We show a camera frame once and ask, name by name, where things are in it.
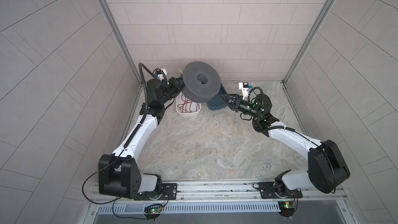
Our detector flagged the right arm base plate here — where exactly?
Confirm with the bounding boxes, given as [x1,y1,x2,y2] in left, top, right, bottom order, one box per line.
[255,182,303,201]

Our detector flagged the right circuit board with LED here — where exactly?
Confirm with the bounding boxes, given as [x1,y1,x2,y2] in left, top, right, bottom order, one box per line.
[278,201,296,217]

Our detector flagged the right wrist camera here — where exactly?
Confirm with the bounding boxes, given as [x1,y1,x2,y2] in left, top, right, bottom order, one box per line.
[238,82,252,99]

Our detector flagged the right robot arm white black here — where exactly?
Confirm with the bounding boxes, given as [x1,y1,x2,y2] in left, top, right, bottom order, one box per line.
[221,87,351,198]

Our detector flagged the aluminium mounting rail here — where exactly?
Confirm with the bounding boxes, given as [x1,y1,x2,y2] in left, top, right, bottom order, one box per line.
[88,178,347,204]

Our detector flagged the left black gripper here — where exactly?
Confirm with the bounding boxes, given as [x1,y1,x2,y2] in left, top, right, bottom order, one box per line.
[156,77,186,107]

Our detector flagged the teal oval tray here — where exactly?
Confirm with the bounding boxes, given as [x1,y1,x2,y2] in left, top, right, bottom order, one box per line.
[206,85,228,111]

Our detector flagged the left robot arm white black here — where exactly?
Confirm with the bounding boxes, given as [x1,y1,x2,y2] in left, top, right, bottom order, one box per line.
[98,69,184,199]

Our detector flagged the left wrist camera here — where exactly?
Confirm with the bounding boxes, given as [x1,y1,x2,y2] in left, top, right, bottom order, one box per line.
[152,68,167,81]

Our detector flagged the perforated cable duct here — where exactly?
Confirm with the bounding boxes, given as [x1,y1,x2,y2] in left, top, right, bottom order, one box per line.
[97,202,281,215]

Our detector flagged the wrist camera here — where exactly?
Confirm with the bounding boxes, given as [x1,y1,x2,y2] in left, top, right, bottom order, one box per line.
[152,68,167,81]
[238,82,252,99]

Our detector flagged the black loose cable left base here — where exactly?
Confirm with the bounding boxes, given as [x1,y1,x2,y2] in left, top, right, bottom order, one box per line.
[81,161,169,220]

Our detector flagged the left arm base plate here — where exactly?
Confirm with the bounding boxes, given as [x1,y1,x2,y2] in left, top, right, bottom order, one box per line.
[133,183,178,201]

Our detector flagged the white oval tray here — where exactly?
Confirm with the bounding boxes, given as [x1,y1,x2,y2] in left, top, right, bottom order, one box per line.
[176,93,202,117]

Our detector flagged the left circuit board with LED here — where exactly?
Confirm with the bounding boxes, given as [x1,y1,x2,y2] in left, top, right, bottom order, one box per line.
[144,204,163,218]

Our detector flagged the circuit board with led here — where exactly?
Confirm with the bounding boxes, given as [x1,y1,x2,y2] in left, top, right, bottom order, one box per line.
[144,204,163,218]
[278,201,296,217]

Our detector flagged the red cable bundle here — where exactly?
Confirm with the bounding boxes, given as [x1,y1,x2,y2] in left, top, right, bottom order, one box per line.
[178,94,200,114]

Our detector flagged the dark grey cable spool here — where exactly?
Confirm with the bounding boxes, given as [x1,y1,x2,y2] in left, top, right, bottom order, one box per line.
[181,61,221,103]

